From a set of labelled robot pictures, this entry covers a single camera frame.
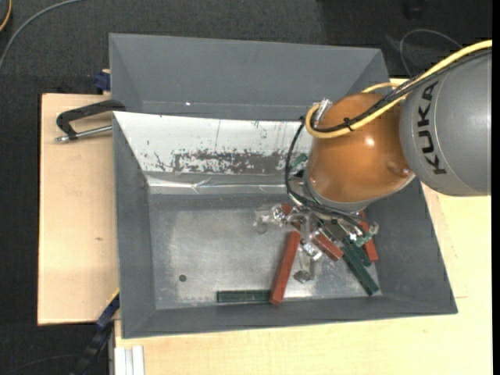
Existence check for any red-brown flat block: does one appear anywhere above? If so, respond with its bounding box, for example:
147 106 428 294
268 230 302 306
357 210 380 263
280 203 345 264

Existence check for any grey metal bin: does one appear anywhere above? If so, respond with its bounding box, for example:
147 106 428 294
108 32 459 339

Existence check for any pale wood board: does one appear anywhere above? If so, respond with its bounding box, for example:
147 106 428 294
37 93 120 326

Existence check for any dark green flat block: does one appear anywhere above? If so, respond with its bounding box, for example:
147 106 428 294
216 289 272 304
341 235 381 297

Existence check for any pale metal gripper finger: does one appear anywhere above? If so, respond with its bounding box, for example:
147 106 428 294
293 242 324 284
253 205 291 236

